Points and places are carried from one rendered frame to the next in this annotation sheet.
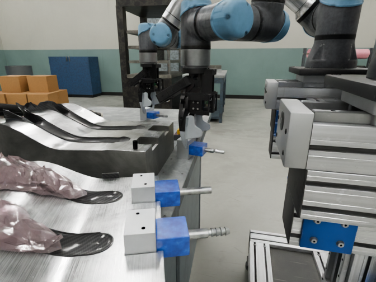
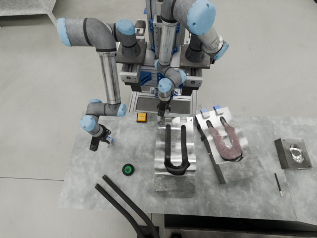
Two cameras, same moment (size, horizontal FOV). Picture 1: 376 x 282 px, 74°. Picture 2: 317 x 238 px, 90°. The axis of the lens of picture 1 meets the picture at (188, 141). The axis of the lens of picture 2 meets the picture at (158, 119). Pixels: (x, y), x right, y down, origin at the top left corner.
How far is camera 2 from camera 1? 1.28 m
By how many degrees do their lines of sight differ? 74
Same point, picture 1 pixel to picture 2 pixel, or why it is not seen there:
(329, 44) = (136, 46)
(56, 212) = (219, 127)
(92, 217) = (216, 122)
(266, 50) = not seen: outside the picture
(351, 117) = (200, 71)
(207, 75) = not seen: hidden behind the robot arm
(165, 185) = (204, 110)
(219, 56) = not seen: outside the picture
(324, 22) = (131, 41)
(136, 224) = (221, 111)
